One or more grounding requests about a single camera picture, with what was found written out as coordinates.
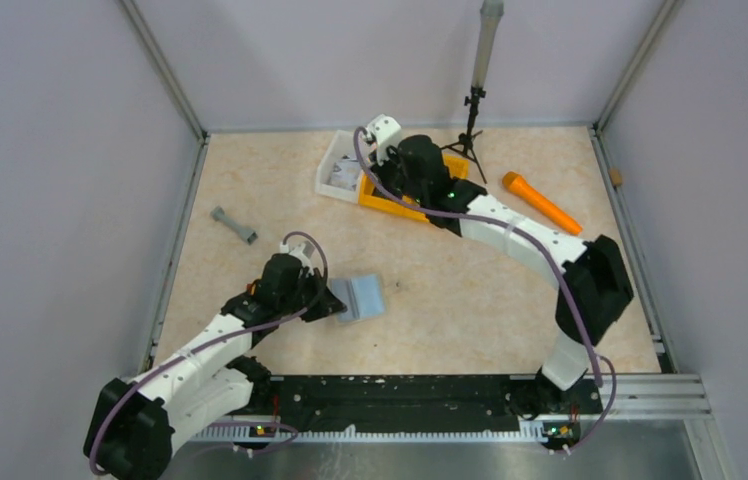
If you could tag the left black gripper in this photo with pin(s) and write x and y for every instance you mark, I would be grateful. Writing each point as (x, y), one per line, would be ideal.
(328, 304)

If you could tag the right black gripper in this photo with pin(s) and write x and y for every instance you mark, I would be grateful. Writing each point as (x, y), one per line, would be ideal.
(381, 171)

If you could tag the beige card holder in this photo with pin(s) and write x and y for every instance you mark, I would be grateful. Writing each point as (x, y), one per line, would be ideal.
(362, 296)

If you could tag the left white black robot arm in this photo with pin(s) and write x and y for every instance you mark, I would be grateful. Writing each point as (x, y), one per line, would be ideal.
(138, 425)

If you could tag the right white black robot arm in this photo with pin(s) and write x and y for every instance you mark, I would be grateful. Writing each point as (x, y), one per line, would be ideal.
(590, 276)

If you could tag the yellow bin with beige parts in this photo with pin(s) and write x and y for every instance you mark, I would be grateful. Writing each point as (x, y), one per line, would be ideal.
(457, 166)

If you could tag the yellow bin with black pad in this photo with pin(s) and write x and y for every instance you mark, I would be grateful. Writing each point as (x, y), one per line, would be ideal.
(370, 197)

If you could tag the papers in white bin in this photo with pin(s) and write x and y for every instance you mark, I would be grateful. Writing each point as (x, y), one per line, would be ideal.
(345, 174)

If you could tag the orange flashlight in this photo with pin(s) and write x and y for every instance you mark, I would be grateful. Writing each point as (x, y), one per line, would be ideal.
(520, 187)

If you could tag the grey dumbbell-shaped part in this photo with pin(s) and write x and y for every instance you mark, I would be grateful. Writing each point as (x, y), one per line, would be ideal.
(245, 233)

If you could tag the black tripod with grey pole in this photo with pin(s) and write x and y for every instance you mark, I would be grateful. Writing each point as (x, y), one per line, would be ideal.
(491, 13)

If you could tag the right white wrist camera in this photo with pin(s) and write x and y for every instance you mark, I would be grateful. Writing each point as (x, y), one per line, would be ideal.
(381, 133)

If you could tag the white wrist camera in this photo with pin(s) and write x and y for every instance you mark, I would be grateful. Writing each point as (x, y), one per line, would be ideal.
(381, 133)
(302, 251)

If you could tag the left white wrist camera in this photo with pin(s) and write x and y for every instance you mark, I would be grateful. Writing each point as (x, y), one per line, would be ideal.
(302, 251)

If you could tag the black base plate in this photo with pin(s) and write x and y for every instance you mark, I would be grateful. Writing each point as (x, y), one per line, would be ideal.
(414, 403)

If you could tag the grey slotted cable duct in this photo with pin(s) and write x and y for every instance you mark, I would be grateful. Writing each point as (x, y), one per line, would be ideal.
(533, 431)

